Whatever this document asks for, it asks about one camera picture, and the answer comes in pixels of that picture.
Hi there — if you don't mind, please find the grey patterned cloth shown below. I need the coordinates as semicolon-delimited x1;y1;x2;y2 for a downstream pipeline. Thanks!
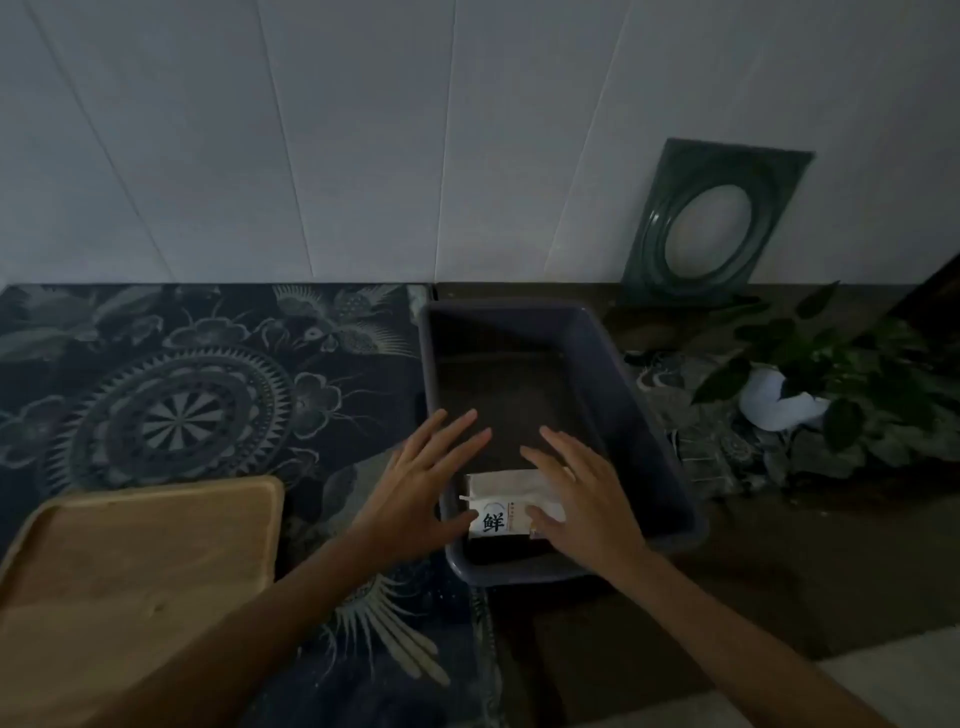
626;348;960;498

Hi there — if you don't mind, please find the white paper bread bag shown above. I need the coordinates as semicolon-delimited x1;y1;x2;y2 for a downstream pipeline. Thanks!
458;469;568;540

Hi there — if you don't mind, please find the white plant pot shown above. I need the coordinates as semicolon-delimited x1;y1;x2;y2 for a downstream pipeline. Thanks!
738;365;832;433

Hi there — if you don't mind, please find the person's left hand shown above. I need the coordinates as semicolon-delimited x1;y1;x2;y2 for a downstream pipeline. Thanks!
352;408;493;569

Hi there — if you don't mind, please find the person's right forearm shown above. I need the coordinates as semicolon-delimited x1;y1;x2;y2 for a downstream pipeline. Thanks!
603;545;895;728

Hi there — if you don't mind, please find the grey plastic tub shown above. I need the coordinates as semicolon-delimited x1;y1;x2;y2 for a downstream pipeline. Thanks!
416;298;710;588

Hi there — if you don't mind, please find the green frame with oval opening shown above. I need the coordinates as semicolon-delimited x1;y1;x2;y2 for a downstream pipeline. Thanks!
618;137;816;309

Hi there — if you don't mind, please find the green leafy plant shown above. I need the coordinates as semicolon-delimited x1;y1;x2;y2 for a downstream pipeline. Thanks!
689;281;960;481

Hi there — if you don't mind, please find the dark patterned tablecloth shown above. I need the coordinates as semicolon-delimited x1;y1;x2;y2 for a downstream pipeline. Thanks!
0;283;504;728

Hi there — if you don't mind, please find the wooden tray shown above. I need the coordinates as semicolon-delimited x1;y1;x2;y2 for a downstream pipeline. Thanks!
0;475;286;728

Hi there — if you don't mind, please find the person's left forearm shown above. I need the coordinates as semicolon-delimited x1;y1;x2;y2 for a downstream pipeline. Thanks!
89;524;395;728

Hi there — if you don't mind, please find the person's right hand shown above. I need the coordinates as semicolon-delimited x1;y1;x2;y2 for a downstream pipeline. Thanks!
520;427;651;583

